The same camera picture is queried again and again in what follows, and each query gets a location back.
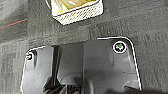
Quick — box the grey robot torso limb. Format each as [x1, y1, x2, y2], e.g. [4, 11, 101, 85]
[52, 42, 90, 94]

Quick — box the yellow packet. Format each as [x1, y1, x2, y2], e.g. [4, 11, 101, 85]
[53, 0, 101, 14]

